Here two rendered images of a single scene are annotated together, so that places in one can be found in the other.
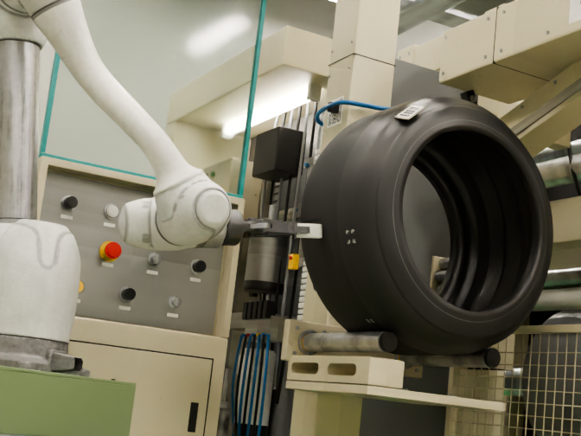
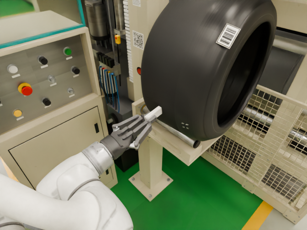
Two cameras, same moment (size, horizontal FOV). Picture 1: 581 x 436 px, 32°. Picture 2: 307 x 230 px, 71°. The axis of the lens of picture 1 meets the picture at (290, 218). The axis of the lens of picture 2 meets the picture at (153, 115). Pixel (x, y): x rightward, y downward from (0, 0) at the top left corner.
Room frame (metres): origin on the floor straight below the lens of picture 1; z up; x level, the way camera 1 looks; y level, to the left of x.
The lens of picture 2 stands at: (1.60, 0.12, 1.60)
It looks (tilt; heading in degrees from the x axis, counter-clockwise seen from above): 41 degrees down; 343
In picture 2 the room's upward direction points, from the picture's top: straight up
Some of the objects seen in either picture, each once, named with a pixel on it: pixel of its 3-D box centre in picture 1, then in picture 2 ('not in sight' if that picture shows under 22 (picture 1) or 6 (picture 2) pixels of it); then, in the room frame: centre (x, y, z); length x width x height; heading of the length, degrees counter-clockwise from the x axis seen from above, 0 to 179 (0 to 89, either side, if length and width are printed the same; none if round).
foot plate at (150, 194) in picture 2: not in sight; (150, 179); (2.58, -0.14, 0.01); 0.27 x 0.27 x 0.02; 27
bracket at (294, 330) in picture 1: (355, 349); (161, 96); (2.52, -0.20, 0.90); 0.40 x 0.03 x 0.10; 117
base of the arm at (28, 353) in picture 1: (31, 355); not in sight; (1.84, 0.43, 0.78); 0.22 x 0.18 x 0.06; 60
